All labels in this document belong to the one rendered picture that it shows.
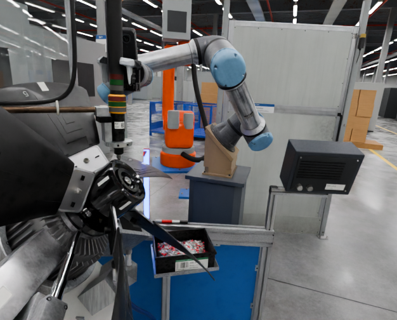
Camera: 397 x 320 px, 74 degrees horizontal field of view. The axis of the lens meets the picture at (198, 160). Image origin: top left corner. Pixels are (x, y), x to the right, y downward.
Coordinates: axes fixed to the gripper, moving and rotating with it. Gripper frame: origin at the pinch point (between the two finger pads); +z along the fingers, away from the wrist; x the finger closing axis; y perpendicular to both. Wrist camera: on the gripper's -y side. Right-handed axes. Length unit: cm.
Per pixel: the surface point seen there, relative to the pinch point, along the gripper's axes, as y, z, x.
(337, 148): 25, -36, -75
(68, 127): 16.4, 0.4, 11.0
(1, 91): 8.8, 1.5, 25.4
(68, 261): 38.3, 21.4, 2.0
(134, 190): 28.8, 8.1, -7.1
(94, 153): 22.1, 2.1, 4.2
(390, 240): 147, -180, -225
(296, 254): 148, -147, -116
